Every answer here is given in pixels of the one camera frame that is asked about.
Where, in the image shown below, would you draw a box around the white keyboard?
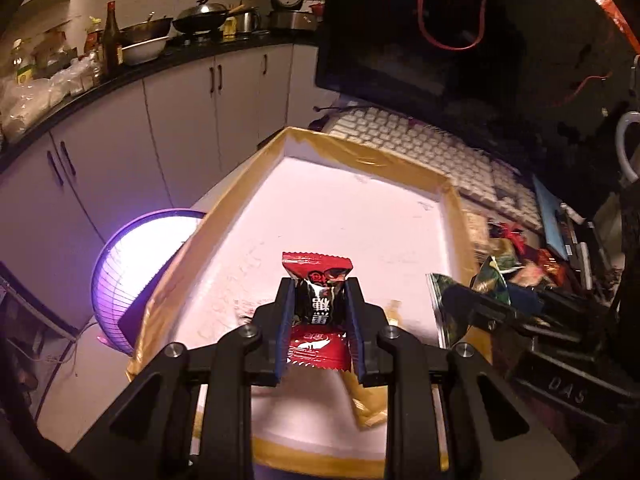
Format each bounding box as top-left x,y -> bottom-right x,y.
325,107 -> 543,231

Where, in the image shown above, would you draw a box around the black monitor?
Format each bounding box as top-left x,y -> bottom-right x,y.
315,0 -> 621,171

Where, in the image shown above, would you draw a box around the green foil snack packet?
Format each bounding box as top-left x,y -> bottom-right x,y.
426,255 -> 512,350

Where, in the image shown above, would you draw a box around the white kitchen cabinet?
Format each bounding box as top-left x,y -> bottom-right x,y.
0,42 -> 321,321

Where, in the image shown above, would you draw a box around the wok with metal lid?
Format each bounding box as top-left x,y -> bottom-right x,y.
171,0 -> 232,37

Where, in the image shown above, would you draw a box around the pile of mixed snack packets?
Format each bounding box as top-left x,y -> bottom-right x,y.
470,212 -> 571,292

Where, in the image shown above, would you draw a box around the red cable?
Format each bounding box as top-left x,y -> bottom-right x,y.
389,0 -> 501,52

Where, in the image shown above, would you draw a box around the blue notebook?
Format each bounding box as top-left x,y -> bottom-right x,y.
531,175 -> 569,262

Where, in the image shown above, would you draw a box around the metal mixing bowl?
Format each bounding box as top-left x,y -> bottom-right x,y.
120,35 -> 169,67

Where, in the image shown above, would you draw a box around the white ring cable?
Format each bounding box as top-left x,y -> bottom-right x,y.
614,110 -> 640,184

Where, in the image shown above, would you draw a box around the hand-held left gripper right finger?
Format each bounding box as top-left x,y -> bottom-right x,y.
345,276 -> 576,480

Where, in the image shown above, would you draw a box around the red candy packet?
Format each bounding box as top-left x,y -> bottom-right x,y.
281,252 -> 355,370

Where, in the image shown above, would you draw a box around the clear plastic bags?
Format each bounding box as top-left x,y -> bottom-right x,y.
0,52 -> 103,138

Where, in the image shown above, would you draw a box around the orange cable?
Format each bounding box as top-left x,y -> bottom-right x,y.
564,72 -> 614,107

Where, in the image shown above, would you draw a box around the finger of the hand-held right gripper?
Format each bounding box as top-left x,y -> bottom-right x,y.
509,284 -> 601,317
441,286 -> 543,335

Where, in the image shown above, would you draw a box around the steel kettle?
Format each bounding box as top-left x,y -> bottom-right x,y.
232,6 -> 262,35

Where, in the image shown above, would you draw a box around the dark sauce bottle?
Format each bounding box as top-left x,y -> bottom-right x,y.
102,1 -> 125,74

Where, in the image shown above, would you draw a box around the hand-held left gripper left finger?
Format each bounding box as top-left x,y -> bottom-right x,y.
70,277 -> 301,480

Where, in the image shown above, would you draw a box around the rice cooker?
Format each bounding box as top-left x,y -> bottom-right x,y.
269,0 -> 319,31

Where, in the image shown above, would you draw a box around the dark cooking pot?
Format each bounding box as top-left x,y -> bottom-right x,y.
117,16 -> 174,46

